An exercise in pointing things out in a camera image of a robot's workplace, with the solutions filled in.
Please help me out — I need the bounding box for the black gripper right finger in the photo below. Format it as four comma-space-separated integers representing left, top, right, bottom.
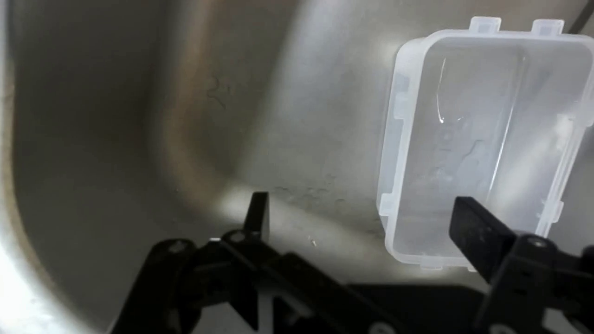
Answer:
448, 194, 560, 285

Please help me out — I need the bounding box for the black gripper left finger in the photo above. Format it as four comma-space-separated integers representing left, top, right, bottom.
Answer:
218, 190, 270, 242

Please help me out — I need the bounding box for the clear plastic bowl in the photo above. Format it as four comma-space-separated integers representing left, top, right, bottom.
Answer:
378, 16, 594, 268

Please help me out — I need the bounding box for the stainless steel sink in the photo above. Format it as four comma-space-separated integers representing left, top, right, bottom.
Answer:
0, 0, 593, 334

